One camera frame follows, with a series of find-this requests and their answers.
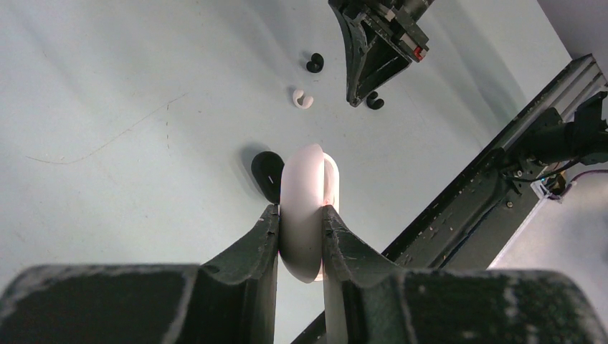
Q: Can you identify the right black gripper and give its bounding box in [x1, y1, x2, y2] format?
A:
[328, 0, 433, 108]

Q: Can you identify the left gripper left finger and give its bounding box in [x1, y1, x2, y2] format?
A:
[1, 205, 279, 343]

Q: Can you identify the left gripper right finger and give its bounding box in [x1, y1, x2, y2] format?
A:
[322, 206, 607, 343]

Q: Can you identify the white earbud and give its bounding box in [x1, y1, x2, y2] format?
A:
[292, 89, 314, 110]

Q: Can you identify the white earbud charging case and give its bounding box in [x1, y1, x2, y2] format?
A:
[279, 143, 340, 284]

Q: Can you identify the black earbud charging case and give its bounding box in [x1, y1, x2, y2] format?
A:
[251, 151, 285, 204]

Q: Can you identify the black earbud upper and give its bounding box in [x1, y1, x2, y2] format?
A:
[366, 91, 385, 110]

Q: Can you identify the black earbud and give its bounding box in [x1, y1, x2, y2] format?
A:
[366, 91, 385, 110]
[305, 53, 325, 74]

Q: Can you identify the black earbud lower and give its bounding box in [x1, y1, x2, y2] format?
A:
[305, 53, 325, 74]

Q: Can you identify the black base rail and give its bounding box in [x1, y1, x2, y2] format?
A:
[296, 54, 607, 343]

